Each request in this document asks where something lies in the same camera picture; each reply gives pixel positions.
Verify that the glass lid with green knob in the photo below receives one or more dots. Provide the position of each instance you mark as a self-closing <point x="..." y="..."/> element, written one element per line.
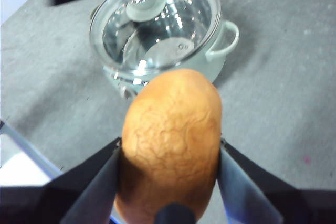
<point x="170" y="24"/>

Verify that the pale green electric cooking pot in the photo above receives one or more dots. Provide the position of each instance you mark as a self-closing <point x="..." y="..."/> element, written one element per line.
<point x="210" y="69"/>

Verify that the brown potato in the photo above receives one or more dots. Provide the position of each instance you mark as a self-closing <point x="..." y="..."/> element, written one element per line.
<point x="170" y="142"/>

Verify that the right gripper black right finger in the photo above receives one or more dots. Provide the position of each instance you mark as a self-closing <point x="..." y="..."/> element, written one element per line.
<point x="262" y="197"/>

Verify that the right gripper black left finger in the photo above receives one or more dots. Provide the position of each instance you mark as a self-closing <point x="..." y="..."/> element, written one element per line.
<point x="78" y="195"/>

